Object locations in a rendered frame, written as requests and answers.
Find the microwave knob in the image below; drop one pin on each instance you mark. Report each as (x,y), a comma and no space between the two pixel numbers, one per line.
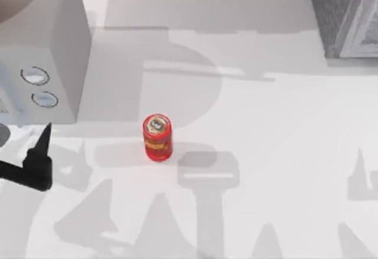
(44,99)
(35,75)

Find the pale microwave oven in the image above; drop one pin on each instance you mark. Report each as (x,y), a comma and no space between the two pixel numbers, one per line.
(44,34)

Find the red can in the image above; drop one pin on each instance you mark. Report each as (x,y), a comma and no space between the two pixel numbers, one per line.
(156,139)

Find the grey cabinet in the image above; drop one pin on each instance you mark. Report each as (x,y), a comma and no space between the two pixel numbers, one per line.
(339,14)

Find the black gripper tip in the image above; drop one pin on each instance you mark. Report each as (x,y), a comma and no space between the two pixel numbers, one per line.
(35,164)

